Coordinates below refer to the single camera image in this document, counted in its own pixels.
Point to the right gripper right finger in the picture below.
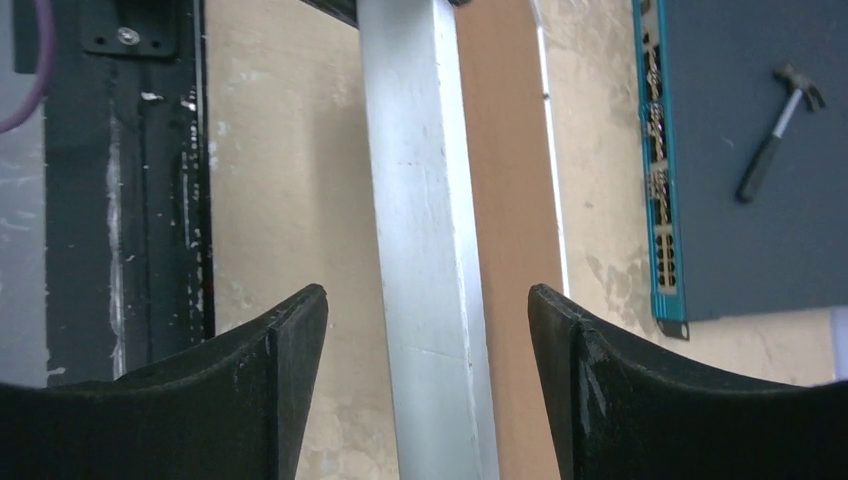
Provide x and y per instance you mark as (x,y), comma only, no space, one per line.
(622,407)

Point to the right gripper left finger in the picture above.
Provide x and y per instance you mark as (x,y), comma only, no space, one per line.
(233,407)

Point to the white picture frame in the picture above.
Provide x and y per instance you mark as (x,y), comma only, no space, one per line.
(427,238)

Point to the brown cardboard backing board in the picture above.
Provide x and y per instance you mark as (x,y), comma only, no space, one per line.
(516,220)

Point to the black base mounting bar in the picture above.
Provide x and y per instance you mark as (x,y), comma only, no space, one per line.
(106,250)

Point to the dark network switch box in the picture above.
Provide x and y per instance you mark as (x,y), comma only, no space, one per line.
(743,110)

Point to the small black-handled hammer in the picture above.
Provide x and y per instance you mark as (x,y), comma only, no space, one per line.
(800,87)

